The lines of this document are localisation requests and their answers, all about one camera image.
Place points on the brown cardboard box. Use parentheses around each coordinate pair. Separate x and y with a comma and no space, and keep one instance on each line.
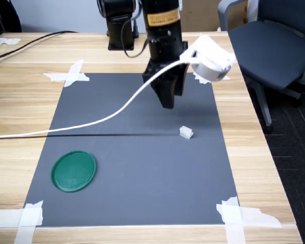
(206,17)

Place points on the white camera box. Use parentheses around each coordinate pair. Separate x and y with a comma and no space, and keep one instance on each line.
(211,61)

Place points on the dark grey mat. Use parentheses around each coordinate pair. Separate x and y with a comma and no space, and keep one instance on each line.
(142,165)

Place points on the small white tape scrap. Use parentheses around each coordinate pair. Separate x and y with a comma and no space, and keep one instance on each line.
(5,41)

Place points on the grey office chair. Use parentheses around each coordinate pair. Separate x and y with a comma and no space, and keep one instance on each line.
(269,50)

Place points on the round green lid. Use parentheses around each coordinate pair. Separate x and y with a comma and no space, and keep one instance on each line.
(73,171)

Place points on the small white plastic terminal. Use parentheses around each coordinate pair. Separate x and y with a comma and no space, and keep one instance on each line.
(186,132)

